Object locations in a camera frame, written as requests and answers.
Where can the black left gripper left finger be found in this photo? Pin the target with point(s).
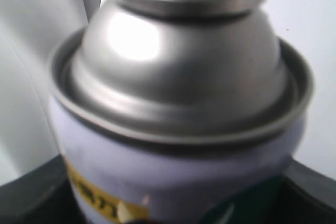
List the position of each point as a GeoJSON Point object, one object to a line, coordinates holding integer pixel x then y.
{"type": "Point", "coordinates": [43, 195]}

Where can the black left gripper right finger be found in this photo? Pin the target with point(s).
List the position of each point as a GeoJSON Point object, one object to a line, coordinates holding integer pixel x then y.
{"type": "Point", "coordinates": [300, 195]}

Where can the white polka dot spray can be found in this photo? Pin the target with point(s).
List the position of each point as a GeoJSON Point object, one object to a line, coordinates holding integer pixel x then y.
{"type": "Point", "coordinates": [178, 111]}

